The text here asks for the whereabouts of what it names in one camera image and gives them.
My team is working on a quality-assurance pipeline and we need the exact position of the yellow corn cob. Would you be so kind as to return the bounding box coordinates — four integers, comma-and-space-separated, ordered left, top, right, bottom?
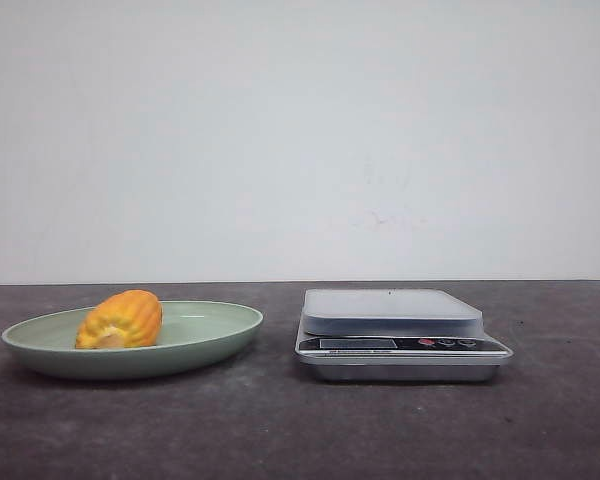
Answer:
74, 289, 163, 349

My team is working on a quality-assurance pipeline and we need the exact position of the silver digital kitchen scale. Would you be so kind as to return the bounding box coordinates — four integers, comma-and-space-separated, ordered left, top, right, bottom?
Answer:
295, 289, 513, 382

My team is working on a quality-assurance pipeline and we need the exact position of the pale green plate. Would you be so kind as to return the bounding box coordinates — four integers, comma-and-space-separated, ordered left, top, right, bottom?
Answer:
2, 301, 263, 381

